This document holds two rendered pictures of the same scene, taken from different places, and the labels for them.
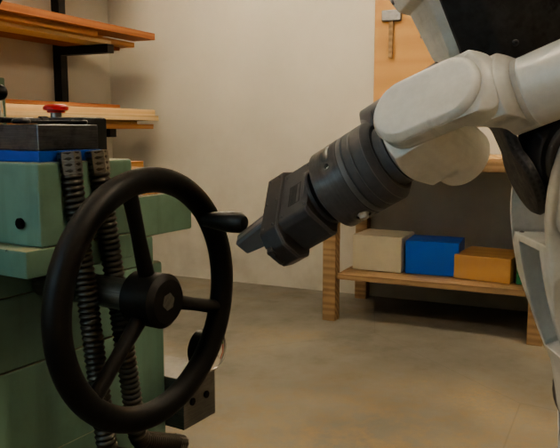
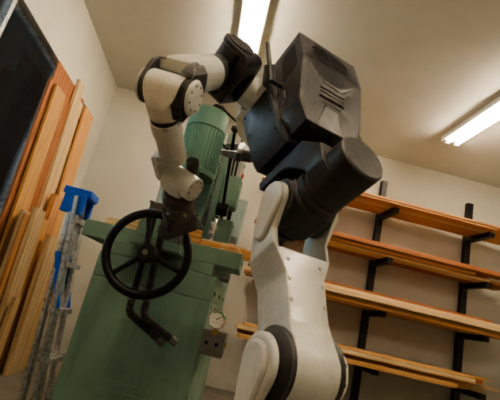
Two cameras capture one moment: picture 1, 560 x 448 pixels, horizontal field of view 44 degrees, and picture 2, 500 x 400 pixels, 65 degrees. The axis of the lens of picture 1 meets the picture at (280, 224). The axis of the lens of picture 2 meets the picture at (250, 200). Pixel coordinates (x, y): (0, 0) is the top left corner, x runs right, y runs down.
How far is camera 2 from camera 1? 1.22 m
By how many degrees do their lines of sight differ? 66
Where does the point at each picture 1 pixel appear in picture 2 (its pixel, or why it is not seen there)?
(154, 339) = (202, 307)
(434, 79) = not seen: hidden behind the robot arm
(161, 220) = (221, 260)
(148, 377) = (194, 323)
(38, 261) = (133, 237)
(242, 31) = not seen: outside the picture
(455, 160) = (174, 185)
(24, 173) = not seen: hidden behind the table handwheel
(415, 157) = (163, 184)
